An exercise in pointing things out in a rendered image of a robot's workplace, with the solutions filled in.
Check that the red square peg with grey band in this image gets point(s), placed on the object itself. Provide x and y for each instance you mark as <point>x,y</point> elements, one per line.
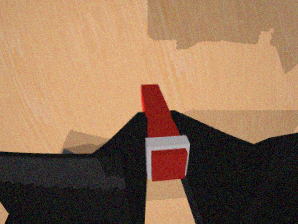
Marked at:
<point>167,151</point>

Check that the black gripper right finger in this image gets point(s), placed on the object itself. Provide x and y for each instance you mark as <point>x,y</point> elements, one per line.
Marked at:
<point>228,178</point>

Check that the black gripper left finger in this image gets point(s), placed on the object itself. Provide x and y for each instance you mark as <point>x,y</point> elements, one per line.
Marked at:
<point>109,184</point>

